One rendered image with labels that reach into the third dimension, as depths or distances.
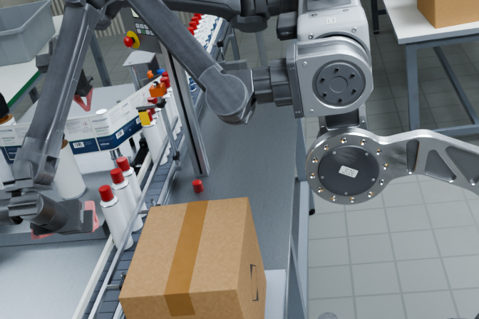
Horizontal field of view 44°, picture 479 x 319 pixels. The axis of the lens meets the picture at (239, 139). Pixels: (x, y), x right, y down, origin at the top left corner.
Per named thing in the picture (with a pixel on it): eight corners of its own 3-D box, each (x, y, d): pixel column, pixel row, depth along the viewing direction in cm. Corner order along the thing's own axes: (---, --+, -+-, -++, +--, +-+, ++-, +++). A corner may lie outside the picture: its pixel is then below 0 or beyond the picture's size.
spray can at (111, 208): (119, 240, 173) (98, 183, 163) (136, 238, 172) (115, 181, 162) (114, 252, 169) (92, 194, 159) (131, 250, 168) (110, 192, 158)
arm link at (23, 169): (29, 157, 112) (52, 162, 121) (-25, 164, 114) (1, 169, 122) (31, 221, 110) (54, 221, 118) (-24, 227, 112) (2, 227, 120)
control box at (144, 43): (152, 38, 199) (137, -17, 190) (186, 43, 188) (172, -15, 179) (129, 50, 193) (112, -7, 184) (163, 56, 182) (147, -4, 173)
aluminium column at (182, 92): (197, 170, 209) (148, -17, 176) (209, 169, 208) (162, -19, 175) (195, 177, 205) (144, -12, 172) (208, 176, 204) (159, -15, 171)
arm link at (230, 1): (102, 2, 133) (101, -39, 135) (88, 25, 145) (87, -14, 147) (274, 23, 154) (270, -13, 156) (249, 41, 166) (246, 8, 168)
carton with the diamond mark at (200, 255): (177, 288, 155) (150, 206, 142) (266, 281, 151) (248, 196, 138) (152, 387, 130) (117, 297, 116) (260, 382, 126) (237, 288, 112)
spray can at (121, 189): (129, 222, 180) (109, 166, 170) (145, 221, 179) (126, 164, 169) (124, 233, 176) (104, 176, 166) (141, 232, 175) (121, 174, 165)
